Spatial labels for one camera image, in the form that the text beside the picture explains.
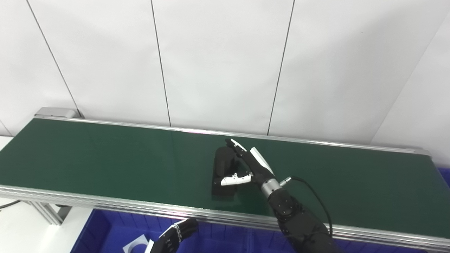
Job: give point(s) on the aluminium conveyor leg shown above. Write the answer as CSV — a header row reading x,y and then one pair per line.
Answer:
x,y
49,212

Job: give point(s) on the long blue plastic bin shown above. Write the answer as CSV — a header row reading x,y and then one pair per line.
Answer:
x,y
444,177

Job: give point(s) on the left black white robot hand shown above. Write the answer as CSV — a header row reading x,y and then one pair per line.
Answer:
x,y
172,239

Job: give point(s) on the black rectangular box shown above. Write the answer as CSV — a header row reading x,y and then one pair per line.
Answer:
x,y
223,163

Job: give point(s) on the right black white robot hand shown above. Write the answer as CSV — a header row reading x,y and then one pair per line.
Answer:
x,y
256,167

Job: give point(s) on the green conveyor belt aluminium frame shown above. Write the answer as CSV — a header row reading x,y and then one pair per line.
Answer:
x,y
123,161

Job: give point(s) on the white flat plate with hole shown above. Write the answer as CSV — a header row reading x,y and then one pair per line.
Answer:
x,y
133,246

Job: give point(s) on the grey conveyor end housing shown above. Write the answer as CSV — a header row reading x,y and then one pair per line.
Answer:
x,y
56,112

